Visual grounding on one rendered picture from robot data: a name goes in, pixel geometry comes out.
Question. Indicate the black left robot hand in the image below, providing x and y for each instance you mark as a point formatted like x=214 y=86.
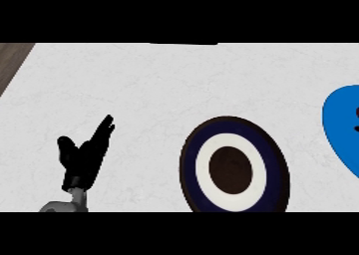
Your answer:
x=85 y=156

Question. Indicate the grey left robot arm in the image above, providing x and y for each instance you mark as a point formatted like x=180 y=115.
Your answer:
x=75 y=202

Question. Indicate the blue plate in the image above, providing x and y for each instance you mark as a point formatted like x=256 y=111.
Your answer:
x=342 y=132

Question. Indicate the navy white ringed plate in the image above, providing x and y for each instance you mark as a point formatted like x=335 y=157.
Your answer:
x=236 y=165

